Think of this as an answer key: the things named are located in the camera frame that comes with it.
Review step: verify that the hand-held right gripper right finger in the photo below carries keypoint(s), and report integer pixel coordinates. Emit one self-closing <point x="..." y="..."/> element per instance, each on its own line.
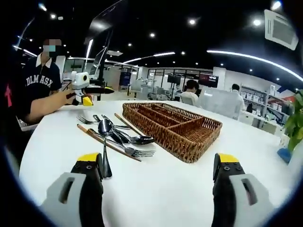
<point x="227" y="196"/>

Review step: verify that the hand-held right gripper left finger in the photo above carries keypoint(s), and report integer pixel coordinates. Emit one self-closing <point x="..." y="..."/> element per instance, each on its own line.
<point x="78" y="205"/>

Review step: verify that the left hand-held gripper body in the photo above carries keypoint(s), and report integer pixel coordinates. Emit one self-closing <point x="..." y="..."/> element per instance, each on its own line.
<point x="79" y="80"/>

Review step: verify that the silver fork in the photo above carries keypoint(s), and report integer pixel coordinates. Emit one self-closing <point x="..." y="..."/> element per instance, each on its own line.
<point x="82" y="119"/>
<point x="142" y="153"/>

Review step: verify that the brown wooden chopstick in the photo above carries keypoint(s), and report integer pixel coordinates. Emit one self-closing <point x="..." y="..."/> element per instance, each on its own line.
<point x="82" y="128"/>
<point x="120" y="119"/>

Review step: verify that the silver spoon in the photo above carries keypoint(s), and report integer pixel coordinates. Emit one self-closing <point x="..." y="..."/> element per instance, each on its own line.
<point x="143" y="140"/>
<point x="105" y="126"/>

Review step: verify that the brown wicker storage slots tray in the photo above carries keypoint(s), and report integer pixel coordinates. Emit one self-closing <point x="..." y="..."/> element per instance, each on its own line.
<point x="189" y="137"/>

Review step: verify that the white storage shelf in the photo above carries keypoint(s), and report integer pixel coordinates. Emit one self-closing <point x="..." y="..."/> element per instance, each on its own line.
<point x="260" y="99"/>

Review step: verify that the person's left hand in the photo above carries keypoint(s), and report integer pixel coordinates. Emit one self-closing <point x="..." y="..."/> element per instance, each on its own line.
<point x="63" y="98"/>

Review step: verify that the black light stand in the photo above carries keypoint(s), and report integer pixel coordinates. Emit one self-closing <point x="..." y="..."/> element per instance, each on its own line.
<point x="101" y="71"/>

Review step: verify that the dark blue banner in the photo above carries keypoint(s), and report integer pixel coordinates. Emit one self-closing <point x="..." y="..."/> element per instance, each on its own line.
<point x="125" y="79"/>

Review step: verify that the blue packet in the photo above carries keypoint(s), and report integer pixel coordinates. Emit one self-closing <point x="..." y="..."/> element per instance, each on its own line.
<point x="284" y="154"/>

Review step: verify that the long ceiling light strip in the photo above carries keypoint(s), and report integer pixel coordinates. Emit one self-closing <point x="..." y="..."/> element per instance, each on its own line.
<point x="163" y="54"/>
<point x="236" y="54"/>

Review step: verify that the black screen on stand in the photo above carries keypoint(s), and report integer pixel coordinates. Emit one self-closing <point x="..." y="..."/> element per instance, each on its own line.
<point x="174" y="79"/>

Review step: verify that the white monitor back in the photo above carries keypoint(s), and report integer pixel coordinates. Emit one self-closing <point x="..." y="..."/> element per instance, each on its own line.
<point x="217" y="101"/>

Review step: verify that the potted green plant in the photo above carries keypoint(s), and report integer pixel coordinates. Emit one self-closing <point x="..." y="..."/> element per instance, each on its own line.
<point x="296" y="123"/>

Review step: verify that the group of ceiling spotlights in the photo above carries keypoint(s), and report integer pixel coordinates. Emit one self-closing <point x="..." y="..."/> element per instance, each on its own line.
<point x="192" y="21"/>

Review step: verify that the white ceiling air vent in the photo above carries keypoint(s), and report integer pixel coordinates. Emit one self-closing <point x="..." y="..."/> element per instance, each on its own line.
<point x="280" y="29"/>

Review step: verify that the dark wall screen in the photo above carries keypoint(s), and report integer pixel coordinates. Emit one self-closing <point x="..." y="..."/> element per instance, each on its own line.
<point x="208" y="80"/>

